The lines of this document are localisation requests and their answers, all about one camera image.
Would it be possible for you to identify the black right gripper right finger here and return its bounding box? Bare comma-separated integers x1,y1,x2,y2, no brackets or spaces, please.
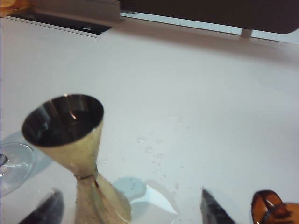
200,188,237,224

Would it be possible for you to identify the gold double jigger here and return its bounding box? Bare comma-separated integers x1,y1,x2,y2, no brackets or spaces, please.
21,93,133,224

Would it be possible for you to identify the small amber measuring cup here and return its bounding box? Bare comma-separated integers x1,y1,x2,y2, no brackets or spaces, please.
251,190,299,224

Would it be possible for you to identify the small orange object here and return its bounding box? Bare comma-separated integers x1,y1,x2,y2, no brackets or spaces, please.
0,0,31,17

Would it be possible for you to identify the beige cable tray flap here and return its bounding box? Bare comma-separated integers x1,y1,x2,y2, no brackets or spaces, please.
30,0,126,23

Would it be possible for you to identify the wide brown desk partition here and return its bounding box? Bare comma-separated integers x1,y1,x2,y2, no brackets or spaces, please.
119,0,299,35

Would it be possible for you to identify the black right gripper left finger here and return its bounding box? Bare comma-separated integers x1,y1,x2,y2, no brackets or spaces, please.
17,189,65,224

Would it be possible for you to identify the clear wine glass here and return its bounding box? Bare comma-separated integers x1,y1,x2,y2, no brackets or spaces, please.
0,142,37,198

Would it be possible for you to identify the black desk cable slot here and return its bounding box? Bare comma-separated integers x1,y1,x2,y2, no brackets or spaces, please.
9,11,113,39

